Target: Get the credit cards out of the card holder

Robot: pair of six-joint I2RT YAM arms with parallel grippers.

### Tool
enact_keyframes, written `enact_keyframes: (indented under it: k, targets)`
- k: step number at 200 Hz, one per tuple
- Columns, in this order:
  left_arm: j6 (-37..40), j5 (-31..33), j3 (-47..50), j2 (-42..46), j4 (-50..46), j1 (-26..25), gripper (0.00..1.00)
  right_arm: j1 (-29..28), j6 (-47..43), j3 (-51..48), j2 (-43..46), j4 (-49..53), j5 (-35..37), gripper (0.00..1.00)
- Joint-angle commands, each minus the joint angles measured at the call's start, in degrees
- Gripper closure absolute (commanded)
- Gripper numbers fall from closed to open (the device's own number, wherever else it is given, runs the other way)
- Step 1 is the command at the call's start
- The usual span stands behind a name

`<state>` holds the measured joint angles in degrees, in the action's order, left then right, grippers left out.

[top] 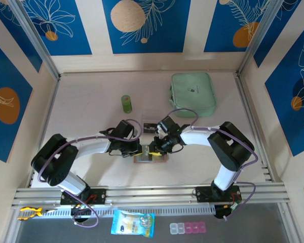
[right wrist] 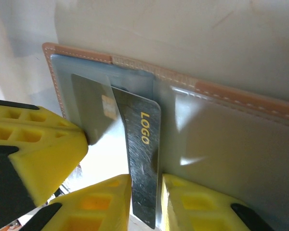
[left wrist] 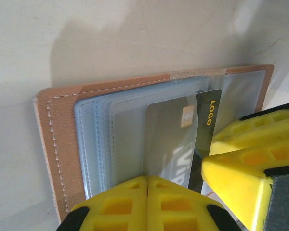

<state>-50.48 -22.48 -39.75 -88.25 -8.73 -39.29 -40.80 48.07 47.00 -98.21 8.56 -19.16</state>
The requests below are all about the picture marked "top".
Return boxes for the brown leather card holder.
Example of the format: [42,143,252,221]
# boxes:
[133,151,168,165]

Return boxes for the green cylindrical bottle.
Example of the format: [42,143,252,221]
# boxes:
[121,95,132,114]

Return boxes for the mint green zip pouch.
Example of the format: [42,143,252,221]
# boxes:
[169,72,217,118]

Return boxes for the blue snack packet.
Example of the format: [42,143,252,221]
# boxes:
[110,209,156,238]

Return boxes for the white and pink pill organizer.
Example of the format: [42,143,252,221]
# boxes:
[169,222,208,235]

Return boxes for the yellow black pliers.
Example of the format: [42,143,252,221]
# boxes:
[17,207,58,221]

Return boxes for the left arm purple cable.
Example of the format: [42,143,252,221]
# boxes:
[37,118,143,227]

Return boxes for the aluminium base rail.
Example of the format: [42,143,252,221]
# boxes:
[11,182,291,207]

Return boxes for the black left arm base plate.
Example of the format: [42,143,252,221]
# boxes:
[60,187,107,206]

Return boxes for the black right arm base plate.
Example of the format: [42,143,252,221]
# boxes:
[195,186,243,203]

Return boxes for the slotted grey cable duct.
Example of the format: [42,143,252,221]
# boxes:
[42,205,216,218]

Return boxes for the aluminium side rail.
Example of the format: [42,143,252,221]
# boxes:
[235,75,274,183]
[27,77,61,188]

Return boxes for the aluminium frame post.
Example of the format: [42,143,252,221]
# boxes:
[237,0,281,76]
[9,0,61,79]

